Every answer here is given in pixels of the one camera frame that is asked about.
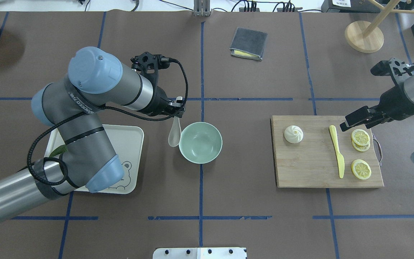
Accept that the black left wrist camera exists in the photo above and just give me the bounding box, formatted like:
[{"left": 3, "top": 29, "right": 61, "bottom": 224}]
[{"left": 131, "top": 51, "right": 171, "bottom": 87}]

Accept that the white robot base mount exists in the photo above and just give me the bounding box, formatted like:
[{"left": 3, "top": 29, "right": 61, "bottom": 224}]
[{"left": 152, "top": 247, "right": 248, "bottom": 259}]

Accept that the lemon slice lower front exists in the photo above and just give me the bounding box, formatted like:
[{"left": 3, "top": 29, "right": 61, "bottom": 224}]
[{"left": 350, "top": 128, "right": 370, "bottom": 146}]

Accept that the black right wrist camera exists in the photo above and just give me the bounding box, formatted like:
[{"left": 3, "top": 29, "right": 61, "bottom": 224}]
[{"left": 370, "top": 58, "right": 414, "bottom": 86}]

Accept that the lemon slice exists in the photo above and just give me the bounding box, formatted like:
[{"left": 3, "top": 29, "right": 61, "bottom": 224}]
[
  {"left": 350, "top": 128, "right": 370, "bottom": 146},
  {"left": 351, "top": 141, "right": 370, "bottom": 151},
  {"left": 350, "top": 159, "right": 372, "bottom": 180}
]

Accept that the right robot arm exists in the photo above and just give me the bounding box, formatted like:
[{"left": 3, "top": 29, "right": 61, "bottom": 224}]
[{"left": 340, "top": 58, "right": 414, "bottom": 131}]

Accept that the yellow plastic knife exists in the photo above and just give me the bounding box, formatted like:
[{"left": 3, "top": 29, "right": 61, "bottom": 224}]
[{"left": 329, "top": 125, "right": 345, "bottom": 179}]

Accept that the lemon slice lower back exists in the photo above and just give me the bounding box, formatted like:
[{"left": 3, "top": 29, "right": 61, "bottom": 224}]
[{"left": 351, "top": 141, "right": 370, "bottom": 151}]

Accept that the lemon slice top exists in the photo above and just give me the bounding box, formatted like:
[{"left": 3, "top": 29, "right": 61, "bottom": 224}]
[{"left": 350, "top": 159, "right": 372, "bottom": 180}]

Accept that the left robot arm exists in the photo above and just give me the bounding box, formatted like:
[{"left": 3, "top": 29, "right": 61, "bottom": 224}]
[{"left": 0, "top": 46, "right": 186, "bottom": 223}]

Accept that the wooden stand base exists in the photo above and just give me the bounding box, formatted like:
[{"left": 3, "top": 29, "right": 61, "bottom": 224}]
[{"left": 344, "top": 0, "right": 414, "bottom": 54}]

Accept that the light green bowl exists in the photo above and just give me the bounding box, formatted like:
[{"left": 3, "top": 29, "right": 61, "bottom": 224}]
[{"left": 179, "top": 122, "right": 223, "bottom": 164}]

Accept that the bamboo cutting board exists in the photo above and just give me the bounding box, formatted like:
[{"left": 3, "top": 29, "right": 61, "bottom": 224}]
[{"left": 271, "top": 116, "right": 384, "bottom": 188}]

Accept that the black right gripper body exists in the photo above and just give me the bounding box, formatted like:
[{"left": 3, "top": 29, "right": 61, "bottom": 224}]
[{"left": 370, "top": 86, "right": 414, "bottom": 124}]

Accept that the yellow sponge cloth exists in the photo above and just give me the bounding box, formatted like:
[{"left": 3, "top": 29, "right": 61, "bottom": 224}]
[{"left": 231, "top": 50, "right": 262, "bottom": 61}]

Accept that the white bear tray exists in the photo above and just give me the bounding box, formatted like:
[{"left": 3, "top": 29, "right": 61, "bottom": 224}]
[{"left": 44, "top": 124, "right": 145, "bottom": 195}]

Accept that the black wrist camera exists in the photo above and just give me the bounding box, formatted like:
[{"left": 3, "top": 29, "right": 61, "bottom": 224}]
[
  {"left": 370, "top": 58, "right": 414, "bottom": 86},
  {"left": 131, "top": 51, "right": 171, "bottom": 87}
]

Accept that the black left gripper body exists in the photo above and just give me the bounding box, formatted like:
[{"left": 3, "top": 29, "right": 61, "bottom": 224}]
[{"left": 148, "top": 86, "right": 179, "bottom": 117}]

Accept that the white steamed bun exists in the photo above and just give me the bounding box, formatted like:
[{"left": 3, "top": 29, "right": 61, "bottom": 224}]
[{"left": 283, "top": 125, "right": 304, "bottom": 143}]

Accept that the white ceramic spoon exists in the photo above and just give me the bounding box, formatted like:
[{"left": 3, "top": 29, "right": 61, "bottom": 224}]
[{"left": 168, "top": 116, "right": 182, "bottom": 147}]

